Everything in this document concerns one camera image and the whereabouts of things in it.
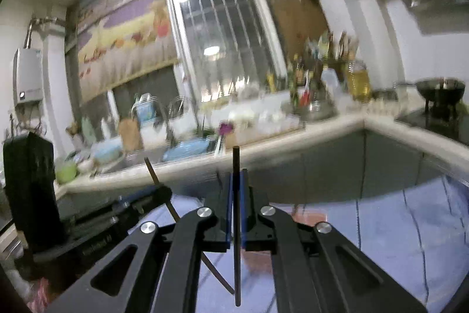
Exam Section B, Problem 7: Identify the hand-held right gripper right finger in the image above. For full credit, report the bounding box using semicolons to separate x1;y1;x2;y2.
240;169;429;313

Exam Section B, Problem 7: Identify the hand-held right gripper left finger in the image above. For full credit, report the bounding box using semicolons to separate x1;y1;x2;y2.
44;171;234;313

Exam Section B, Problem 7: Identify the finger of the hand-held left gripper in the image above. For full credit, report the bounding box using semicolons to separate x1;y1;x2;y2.
130;186;174;216
108;197;142;226

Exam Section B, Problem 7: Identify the dark single chopstick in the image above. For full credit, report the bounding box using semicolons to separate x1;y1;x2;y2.
232;146;243;307

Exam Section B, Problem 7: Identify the metal pot with utensils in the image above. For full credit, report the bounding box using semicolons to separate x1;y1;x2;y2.
303;99;337;120

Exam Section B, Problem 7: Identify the green bowl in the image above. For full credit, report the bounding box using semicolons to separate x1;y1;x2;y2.
55;164;79;186

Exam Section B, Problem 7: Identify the light blue bowl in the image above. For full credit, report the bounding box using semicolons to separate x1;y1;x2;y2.
91;142;124;166

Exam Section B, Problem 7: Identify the blue plate in sink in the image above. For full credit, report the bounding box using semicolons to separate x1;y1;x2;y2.
162;138;217;163

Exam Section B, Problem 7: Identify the wooden cutting board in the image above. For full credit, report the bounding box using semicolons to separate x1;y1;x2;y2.
117;117;144;153

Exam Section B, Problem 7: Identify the metal faucet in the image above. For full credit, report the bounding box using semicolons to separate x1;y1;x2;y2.
160;96;193;149

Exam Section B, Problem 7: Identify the blue and white container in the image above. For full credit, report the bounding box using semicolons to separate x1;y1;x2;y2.
131;93;162;125

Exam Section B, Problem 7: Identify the kitchen counter with cabinets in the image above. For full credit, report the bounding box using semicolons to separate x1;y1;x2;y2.
55;104;469;212

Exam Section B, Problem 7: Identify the pink patterned bag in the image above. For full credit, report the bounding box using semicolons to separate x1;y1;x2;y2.
26;278;52;311

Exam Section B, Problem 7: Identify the grey water heater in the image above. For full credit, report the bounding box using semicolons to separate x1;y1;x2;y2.
13;48;45;105

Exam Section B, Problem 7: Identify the blue checked tablecloth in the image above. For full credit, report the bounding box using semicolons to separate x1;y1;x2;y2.
147;172;469;313

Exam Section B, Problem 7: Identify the white plastic jug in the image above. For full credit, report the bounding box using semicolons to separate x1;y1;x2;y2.
322;67;347;94

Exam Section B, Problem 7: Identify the printed window blind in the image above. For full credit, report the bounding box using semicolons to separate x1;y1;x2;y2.
74;0;181;104

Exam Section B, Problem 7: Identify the metal exhaust pipe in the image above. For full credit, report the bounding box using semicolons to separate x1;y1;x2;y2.
24;16;69;50

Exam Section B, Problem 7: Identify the yellow oil bottle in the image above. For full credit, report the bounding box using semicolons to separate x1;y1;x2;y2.
345;59;373;101

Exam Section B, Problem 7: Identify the barred window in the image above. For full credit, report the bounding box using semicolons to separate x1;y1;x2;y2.
160;0;292;105

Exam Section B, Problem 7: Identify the black wok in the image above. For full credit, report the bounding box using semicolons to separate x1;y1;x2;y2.
415;77;467;105

